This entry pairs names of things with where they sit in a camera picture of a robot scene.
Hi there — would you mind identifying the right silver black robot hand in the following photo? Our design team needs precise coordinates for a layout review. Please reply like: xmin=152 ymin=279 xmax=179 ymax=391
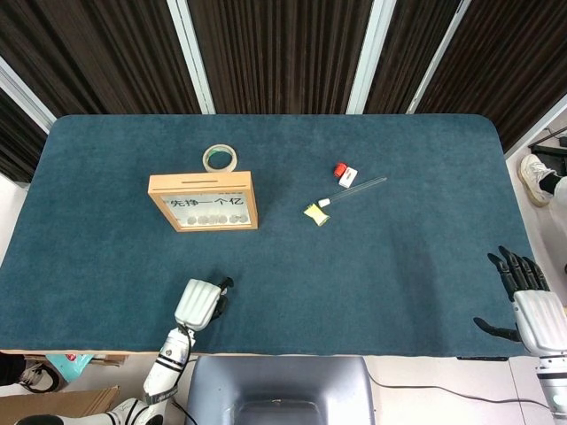
xmin=472 ymin=245 xmax=567 ymax=355

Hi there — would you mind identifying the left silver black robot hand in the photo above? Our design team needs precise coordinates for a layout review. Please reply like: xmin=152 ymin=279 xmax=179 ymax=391
xmin=174 ymin=276 xmax=235 ymax=331

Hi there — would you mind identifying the wooden coin bank box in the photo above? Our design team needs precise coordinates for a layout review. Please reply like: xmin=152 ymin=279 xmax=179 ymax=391
xmin=147 ymin=170 xmax=260 ymax=233

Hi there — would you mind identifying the teal plastic bag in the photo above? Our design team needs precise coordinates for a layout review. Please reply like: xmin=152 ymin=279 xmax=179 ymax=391
xmin=46 ymin=352 xmax=94 ymax=377

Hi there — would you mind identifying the person's leg with black sock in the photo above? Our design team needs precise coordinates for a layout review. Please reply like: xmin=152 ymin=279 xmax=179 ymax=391
xmin=540 ymin=172 xmax=567 ymax=205

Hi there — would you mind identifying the clear tape roll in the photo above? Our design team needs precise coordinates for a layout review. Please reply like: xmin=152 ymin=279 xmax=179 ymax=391
xmin=202 ymin=143 xmax=238 ymax=174

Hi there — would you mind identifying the yellow packet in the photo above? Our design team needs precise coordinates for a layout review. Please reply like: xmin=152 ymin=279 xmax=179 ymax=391
xmin=303 ymin=203 xmax=331 ymax=227

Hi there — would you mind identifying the blue table cloth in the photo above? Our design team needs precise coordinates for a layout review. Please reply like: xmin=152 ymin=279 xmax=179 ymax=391
xmin=0 ymin=113 xmax=535 ymax=358

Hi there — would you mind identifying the black metal stand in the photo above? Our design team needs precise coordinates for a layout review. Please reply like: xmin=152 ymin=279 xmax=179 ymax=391
xmin=529 ymin=127 xmax=567 ymax=163

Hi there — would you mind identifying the black and white sneaker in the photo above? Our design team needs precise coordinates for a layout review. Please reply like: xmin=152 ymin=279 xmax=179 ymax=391
xmin=19 ymin=358 xmax=61 ymax=393

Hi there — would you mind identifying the brown cardboard box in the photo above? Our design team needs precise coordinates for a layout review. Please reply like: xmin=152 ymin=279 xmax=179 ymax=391
xmin=0 ymin=384 xmax=120 ymax=425

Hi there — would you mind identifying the thin glass rod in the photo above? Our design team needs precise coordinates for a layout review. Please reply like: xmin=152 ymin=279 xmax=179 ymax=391
xmin=330 ymin=177 xmax=388 ymax=201

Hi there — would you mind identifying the dark brown pleated curtain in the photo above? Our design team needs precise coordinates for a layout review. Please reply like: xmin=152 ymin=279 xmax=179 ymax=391
xmin=0 ymin=0 xmax=200 ymax=119
xmin=416 ymin=0 xmax=567 ymax=151
xmin=188 ymin=0 xmax=376 ymax=115
xmin=0 ymin=88 xmax=50 ymax=182
xmin=365 ymin=0 xmax=462 ymax=114

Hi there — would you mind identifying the black floor cable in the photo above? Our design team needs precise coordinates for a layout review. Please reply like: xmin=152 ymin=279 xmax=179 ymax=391
xmin=172 ymin=396 xmax=196 ymax=425
xmin=367 ymin=371 xmax=550 ymax=406

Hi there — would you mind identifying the white window post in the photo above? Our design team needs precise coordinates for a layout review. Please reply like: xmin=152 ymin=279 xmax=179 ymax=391
xmin=504 ymin=95 xmax=567 ymax=158
xmin=0 ymin=57 xmax=57 ymax=134
xmin=346 ymin=0 xmax=398 ymax=115
xmin=406 ymin=0 xmax=470 ymax=114
xmin=167 ymin=0 xmax=217 ymax=115

